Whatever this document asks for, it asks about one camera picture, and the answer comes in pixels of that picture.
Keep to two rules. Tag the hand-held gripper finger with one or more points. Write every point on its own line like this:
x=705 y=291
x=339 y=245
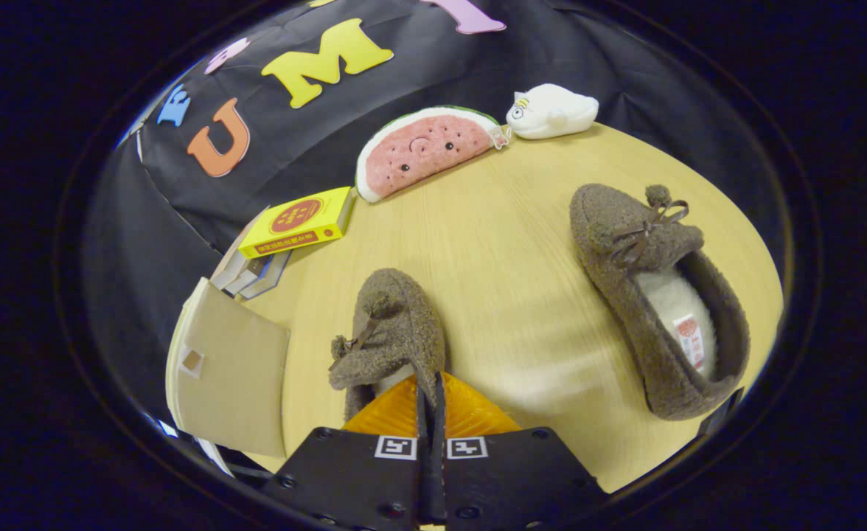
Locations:
x=439 y=479
x=425 y=479

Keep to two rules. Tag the brown fuzzy shoe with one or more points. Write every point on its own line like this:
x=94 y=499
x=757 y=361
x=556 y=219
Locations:
x=610 y=243
x=397 y=324

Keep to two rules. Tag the cream storage box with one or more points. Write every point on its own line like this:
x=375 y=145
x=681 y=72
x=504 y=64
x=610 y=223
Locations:
x=234 y=369

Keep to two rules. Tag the blue book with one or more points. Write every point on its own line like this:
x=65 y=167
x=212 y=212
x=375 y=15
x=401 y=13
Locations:
x=270 y=276

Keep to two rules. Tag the grey book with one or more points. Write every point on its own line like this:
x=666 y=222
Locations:
x=245 y=282

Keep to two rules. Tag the yellow book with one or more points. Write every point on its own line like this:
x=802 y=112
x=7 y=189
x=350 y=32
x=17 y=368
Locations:
x=297 y=217

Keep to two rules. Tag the watermelon slice plush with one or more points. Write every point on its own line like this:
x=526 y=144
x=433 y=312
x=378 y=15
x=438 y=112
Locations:
x=426 y=151

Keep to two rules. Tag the white plush toy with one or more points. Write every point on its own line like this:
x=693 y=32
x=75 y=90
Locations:
x=559 y=110

